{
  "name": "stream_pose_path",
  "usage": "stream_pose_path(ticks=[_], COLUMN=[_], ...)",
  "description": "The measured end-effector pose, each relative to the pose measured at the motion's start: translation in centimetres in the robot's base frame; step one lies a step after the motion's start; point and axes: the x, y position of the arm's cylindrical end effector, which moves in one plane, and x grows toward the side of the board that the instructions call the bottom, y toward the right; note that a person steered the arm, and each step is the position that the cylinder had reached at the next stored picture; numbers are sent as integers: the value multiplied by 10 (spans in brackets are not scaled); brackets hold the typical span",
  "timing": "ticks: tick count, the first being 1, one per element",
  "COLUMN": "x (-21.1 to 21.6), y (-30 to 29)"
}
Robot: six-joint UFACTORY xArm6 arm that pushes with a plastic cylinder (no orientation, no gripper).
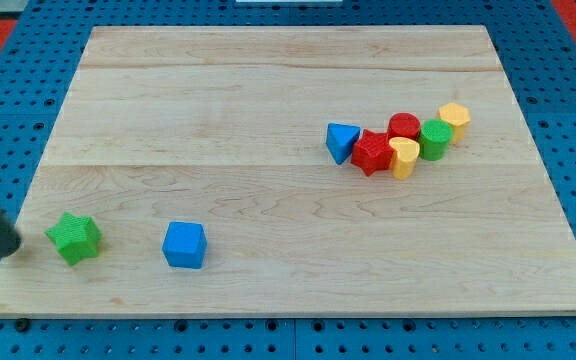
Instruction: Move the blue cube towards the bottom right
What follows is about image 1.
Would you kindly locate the blue cube block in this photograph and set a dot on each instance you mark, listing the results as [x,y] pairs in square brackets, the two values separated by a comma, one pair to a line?
[185,245]

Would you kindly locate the blue triangle block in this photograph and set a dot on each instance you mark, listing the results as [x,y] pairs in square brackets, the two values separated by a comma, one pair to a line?
[340,140]

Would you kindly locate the red star block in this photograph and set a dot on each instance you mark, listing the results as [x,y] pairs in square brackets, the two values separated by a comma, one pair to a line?
[372,152]

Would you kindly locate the yellow heart block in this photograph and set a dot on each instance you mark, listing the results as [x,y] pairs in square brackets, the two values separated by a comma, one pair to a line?
[405,154]

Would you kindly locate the red cylinder block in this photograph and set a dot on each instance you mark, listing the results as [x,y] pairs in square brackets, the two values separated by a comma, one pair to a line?
[404,125]

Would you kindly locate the light wooden board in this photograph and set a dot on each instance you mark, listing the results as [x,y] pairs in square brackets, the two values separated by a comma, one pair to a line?
[226,127]

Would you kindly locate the green cylinder block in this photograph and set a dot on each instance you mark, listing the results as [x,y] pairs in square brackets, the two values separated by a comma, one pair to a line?
[434,138]

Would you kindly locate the yellow hexagon block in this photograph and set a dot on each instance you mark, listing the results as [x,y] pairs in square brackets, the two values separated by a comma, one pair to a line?
[457,117]

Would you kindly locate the green star block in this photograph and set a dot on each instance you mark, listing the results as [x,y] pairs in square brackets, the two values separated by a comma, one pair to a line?
[75,238]

